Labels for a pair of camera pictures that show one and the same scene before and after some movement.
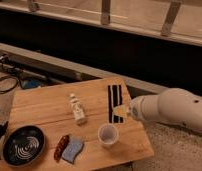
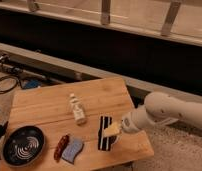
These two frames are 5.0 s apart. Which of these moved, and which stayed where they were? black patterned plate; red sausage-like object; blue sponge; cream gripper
Moved: cream gripper
Stayed: blue sponge; red sausage-like object; black patterned plate
